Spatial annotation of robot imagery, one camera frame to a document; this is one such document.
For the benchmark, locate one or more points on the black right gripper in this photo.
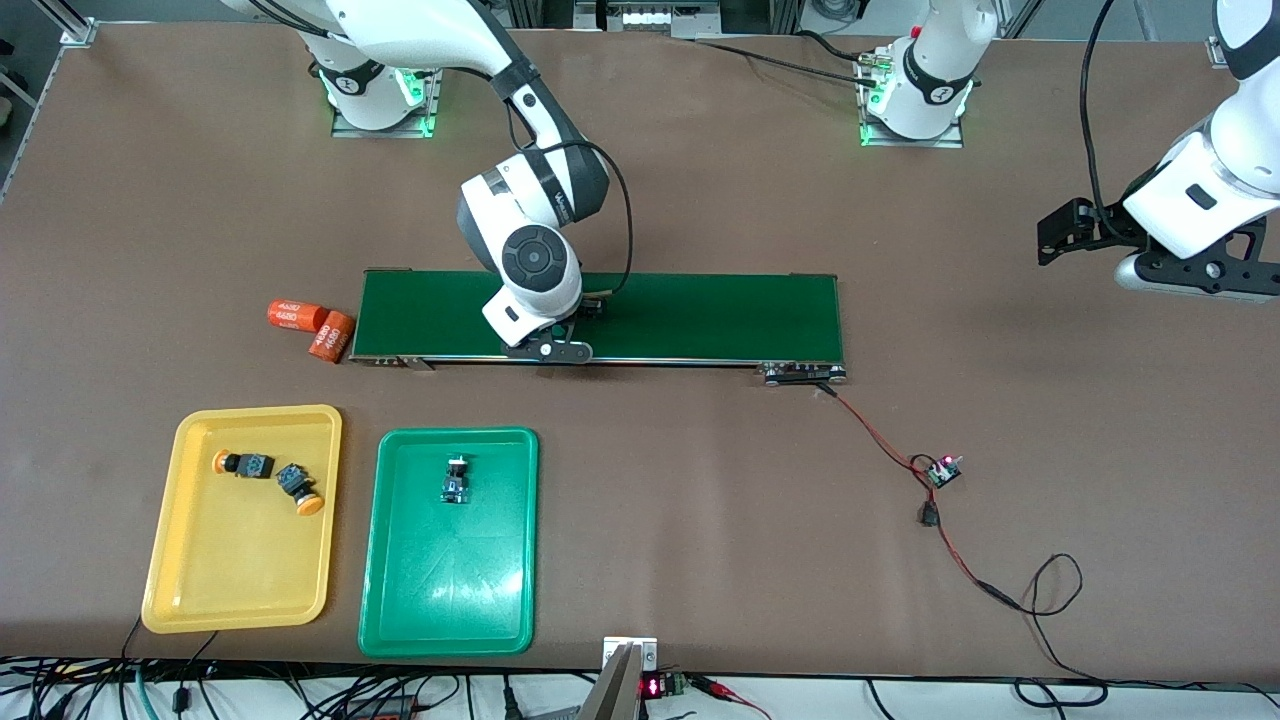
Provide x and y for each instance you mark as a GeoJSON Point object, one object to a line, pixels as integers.
{"type": "Point", "coordinates": [592, 306]}

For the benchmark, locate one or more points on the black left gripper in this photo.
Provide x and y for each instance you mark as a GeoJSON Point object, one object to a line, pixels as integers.
{"type": "Point", "coordinates": [1108, 225]}

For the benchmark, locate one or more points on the green mushroom push button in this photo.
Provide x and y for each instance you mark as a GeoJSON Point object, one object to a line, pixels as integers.
{"type": "Point", "coordinates": [454, 485]}

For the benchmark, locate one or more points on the orange cylinder with 4680 print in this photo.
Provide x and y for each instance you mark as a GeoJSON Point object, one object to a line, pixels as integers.
{"type": "Point", "coordinates": [332, 338]}
{"type": "Point", "coordinates": [292, 315]}

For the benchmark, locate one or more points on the yellow mushroom push button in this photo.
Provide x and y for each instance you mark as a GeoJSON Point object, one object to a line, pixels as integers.
{"type": "Point", "coordinates": [245, 465]}
{"type": "Point", "coordinates": [298, 487]}

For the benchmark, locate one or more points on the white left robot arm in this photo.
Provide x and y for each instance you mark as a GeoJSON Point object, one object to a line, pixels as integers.
{"type": "Point", "coordinates": [930, 70]}

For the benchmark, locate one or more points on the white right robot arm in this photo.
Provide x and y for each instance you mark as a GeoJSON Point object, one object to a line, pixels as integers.
{"type": "Point", "coordinates": [535, 260]}

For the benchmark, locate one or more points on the green conveyor belt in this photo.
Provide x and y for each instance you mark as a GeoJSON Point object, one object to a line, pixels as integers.
{"type": "Point", "coordinates": [700, 315]}

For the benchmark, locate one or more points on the small controller circuit board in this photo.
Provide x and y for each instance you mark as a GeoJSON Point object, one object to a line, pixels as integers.
{"type": "Point", "coordinates": [942, 471]}

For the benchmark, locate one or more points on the aluminium rack behind table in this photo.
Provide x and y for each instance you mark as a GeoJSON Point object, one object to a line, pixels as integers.
{"type": "Point", "coordinates": [650, 18]}

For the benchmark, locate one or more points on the green plastic tray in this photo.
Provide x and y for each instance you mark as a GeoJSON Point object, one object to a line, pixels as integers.
{"type": "Point", "coordinates": [450, 580]}

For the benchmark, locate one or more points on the red LED display module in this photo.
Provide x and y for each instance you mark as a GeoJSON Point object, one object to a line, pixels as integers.
{"type": "Point", "coordinates": [660, 686]}

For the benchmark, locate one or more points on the red alligator clip lead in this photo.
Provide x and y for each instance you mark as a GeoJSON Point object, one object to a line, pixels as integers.
{"type": "Point", "coordinates": [725, 690]}

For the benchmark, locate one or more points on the yellow plastic tray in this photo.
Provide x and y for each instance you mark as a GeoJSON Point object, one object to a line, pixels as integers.
{"type": "Point", "coordinates": [240, 570]}

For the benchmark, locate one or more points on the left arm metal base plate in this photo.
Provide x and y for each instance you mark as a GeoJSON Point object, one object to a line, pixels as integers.
{"type": "Point", "coordinates": [950, 142]}

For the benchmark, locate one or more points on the metal table corner bracket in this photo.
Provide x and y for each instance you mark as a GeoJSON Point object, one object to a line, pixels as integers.
{"type": "Point", "coordinates": [1215, 50]}
{"type": "Point", "coordinates": [78, 30]}

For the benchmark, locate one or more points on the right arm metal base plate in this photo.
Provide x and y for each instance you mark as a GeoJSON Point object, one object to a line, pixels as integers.
{"type": "Point", "coordinates": [432, 110]}

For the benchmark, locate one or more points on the silver camera mount bracket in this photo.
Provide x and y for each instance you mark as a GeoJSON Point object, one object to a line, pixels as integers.
{"type": "Point", "coordinates": [620, 680]}

